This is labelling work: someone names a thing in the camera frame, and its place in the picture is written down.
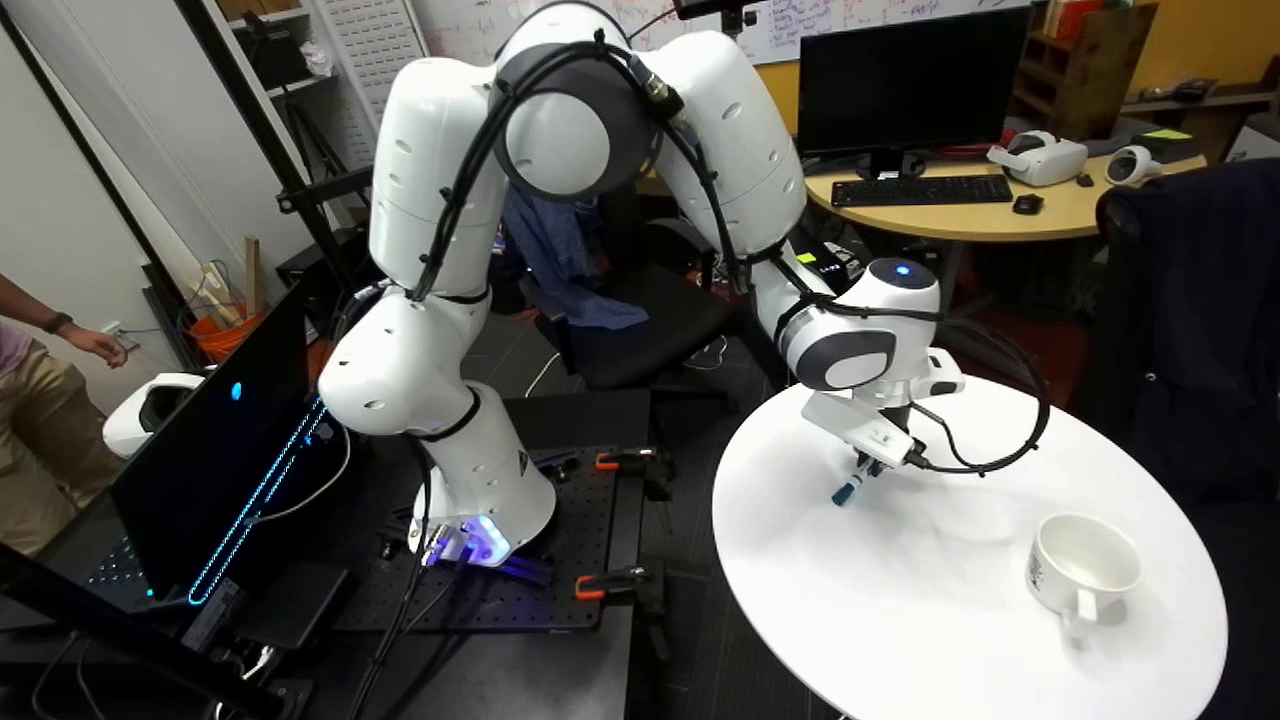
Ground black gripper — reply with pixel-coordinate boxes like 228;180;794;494
841;421;935;490

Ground person's forearm with wristband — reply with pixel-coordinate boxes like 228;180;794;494
0;273;71;335

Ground person's hand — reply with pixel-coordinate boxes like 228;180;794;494
55;317;139;371

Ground round white table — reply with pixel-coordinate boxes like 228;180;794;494
708;361;1231;720

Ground white ceramic mug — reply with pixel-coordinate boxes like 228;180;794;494
1022;507;1142;636

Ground black office chair with cloth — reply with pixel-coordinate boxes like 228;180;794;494
494;184;752;391

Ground curved wooden desk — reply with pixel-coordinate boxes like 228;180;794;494
794;150;1213;367

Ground black keyboard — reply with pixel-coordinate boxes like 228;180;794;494
827;171;1017;212

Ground white VR headset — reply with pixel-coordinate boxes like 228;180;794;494
985;128;1091;188

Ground large black office chair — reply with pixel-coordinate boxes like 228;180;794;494
1076;155;1280;537

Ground blue cloth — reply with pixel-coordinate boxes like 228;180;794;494
500;176;650;333

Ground black computer monitor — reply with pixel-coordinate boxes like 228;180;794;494
794;2;1034;176

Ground white VR controller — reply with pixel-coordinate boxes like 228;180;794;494
1105;143;1167;191

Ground whiteboard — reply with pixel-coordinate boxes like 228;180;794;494
410;0;1042;72

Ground wooden shelf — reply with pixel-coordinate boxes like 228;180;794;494
1006;0;1160;143

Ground white pegboard panel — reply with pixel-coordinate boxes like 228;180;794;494
307;0;432;131

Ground black open laptop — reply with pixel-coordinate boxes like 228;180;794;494
35;293;350;617

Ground black metal rack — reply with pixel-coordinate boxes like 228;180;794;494
174;0;384;293

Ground white round device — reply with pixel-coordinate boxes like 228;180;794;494
100;367;208;464

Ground black tripod bar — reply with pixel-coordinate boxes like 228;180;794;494
0;537;296;720

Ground person's tan trousers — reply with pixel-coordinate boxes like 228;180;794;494
0;317;127;561

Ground black clamp with orange handle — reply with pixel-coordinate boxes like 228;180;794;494
587;444;679;505
569;561;670;612

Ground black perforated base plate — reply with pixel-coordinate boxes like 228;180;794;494
22;391;654;720

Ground black camera stand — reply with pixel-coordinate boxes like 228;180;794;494
663;0;768;45

